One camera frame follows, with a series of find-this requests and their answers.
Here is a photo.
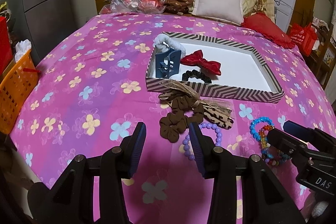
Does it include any purple bead bracelet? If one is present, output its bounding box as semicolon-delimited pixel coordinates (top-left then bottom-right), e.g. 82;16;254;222
182;122;224;161

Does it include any brown scrunchie with leopard bow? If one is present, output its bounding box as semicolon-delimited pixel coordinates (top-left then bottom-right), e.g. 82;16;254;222
158;80;234;143

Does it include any black fabric scrunchie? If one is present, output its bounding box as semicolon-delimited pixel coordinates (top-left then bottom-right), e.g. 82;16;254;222
182;69;212;84

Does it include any red satin hair bow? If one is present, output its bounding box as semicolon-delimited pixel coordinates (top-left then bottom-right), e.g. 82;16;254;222
180;50;222;76

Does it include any blue plastic hair claw clip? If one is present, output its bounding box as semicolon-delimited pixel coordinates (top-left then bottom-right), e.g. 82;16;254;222
155;48;182;79

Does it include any white fluffy scrunchie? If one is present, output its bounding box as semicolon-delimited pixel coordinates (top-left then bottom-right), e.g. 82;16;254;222
154;34;186;59

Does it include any striped black white shallow box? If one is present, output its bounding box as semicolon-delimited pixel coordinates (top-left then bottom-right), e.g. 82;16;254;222
145;32;284;103

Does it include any pink floral bedsheet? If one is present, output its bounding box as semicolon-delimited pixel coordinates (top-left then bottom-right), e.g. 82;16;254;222
11;14;335;223

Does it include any red shopping bag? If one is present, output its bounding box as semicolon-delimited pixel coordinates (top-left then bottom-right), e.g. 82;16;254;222
289;23;318;56

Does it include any red frilled cushion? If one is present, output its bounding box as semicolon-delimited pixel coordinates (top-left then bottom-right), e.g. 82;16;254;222
241;12;295;49

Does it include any orange plastic basket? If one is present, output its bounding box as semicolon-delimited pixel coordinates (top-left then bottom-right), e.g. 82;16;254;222
0;51;41;134

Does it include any red gift bag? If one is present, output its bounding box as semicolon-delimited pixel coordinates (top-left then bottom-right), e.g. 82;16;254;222
0;16;13;74

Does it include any white small pillow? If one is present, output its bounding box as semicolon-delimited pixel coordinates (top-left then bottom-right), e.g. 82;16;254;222
192;0;244;26

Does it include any clear plastic bag of items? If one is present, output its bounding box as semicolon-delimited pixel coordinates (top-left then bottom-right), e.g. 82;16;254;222
99;0;165;14

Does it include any grey refrigerator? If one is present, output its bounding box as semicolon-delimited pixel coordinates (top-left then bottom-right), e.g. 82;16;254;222
7;0;76;64

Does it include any multicolour mixed bead bracelet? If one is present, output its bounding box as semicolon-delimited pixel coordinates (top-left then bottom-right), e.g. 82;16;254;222
260;144;292;167

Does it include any blue bead bracelet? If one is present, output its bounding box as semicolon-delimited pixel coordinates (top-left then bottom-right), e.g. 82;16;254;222
249;116;275;143

